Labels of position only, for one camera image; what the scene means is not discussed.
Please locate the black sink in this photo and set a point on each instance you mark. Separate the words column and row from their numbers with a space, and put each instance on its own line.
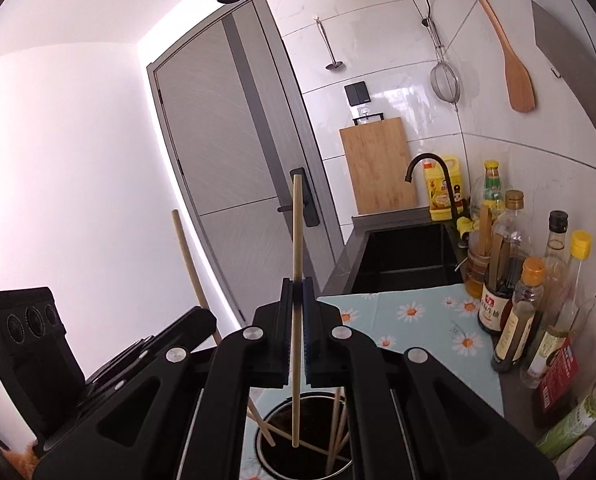
column 403, row 255

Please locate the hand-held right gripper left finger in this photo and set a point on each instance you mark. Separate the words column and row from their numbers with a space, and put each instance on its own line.
column 288, row 330

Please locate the hanging wooden spatula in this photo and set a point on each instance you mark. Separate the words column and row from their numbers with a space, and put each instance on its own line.
column 520, row 85

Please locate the small yellow object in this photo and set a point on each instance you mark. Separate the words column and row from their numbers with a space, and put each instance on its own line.
column 465, row 227

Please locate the yellow cap green label bottle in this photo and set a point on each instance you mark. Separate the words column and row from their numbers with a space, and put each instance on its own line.
column 493, row 190

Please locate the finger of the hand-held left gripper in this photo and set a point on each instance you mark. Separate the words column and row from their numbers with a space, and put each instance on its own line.
column 197, row 325

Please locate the floral light blue tablecloth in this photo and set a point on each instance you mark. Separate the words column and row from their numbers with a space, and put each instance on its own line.
column 428, row 320

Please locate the green label plastic bottle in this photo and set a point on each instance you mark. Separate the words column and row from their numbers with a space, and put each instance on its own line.
column 573, row 420

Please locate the black cylindrical utensil holder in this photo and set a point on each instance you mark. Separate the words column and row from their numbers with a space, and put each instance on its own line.
column 313, row 417

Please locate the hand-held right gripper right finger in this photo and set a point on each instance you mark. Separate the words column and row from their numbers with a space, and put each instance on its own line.
column 308, row 330

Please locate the hanging metal ladle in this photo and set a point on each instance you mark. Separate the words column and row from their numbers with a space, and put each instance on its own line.
column 334, row 62

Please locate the pale wooden chopstick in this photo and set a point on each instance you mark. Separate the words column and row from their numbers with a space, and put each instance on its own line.
column 298, row 220
column 187, row 260

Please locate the grey door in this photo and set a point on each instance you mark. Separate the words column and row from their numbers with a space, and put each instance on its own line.
column 217, row 135

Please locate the set of wooden chopsticks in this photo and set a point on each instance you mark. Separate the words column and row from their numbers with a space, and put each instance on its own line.
column 334, row 425

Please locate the wooden cutting board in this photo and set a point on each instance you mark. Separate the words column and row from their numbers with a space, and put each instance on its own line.
column 378, row 165

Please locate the yellow cap clear bottle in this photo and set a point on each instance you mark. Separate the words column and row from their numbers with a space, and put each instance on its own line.
column 570, row 285

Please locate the black wall switch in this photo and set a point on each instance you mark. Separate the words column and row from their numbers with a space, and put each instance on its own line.
column 357, row 93

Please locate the gold cap red label bottle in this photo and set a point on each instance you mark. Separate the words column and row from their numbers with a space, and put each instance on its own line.
column 558, row 375

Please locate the person's left hand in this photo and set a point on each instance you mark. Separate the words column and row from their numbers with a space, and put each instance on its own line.
column 20, row 465

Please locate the dark cap clear bottle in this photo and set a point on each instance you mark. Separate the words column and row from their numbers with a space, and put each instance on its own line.
column 557, row 240

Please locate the dark soy sauce bottle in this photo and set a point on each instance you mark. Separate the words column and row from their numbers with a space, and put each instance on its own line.
column 495, row 310

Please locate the orange cap oil bottle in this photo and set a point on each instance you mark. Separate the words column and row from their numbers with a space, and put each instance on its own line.
column 515, row 325

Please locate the black cutting board rack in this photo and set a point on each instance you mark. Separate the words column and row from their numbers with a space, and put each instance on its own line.
column 368, row 119

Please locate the amber jar with wooden sticks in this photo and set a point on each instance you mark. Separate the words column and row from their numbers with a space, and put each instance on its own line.
column 478, row 270

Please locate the black curved faucet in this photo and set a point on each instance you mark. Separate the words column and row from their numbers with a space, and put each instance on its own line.
column 428, row 157

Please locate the hanging metal strainer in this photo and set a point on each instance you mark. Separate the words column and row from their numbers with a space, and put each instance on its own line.
column 445, row 82

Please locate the gold cap clear bottle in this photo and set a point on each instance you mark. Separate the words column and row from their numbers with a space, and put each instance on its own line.
column 514, row 220

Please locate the yellow dish soap bottle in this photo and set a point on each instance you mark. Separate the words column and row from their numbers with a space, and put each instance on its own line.
column 435, row 195

